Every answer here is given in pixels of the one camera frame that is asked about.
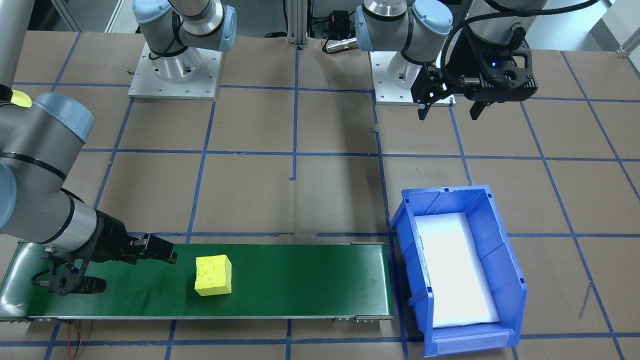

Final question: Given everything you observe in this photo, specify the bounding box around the aluminium frame post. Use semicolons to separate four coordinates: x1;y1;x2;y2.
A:
285;0;314;47

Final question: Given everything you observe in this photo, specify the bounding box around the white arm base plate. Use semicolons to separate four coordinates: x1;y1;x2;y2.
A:
374;50;457;107
128;41;224;101

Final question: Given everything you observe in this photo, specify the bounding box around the yellow foam block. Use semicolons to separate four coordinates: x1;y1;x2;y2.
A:
194;254;233;297

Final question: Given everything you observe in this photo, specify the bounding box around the V-shaped metal bar frame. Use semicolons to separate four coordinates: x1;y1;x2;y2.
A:
27;0;141;33

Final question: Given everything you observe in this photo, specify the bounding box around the white foam liner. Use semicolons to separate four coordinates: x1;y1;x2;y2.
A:
414;211;501;329

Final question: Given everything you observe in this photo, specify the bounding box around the green conveyor belt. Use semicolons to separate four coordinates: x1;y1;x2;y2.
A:
0;241;396;324

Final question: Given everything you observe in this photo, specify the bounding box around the black braided camera cable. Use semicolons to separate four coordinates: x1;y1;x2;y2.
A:
439;0;617;83

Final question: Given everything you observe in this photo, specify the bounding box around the yellow plate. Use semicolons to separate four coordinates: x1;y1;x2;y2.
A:
10;89;34;109

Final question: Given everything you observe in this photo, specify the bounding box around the silver cylindrical connector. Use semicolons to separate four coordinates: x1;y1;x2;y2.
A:
322;39;359;54

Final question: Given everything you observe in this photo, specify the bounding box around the aluminium corner bar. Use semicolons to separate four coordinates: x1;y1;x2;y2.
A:
614;37;640;59

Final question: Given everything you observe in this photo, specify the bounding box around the blue plastic bin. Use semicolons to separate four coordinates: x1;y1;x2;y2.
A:
389;184;529;358

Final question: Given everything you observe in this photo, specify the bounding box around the red conveyor wire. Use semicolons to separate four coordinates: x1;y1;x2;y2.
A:
64;319;97;360

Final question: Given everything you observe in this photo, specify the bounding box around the black power box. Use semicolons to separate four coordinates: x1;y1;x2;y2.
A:
327;10;351;31

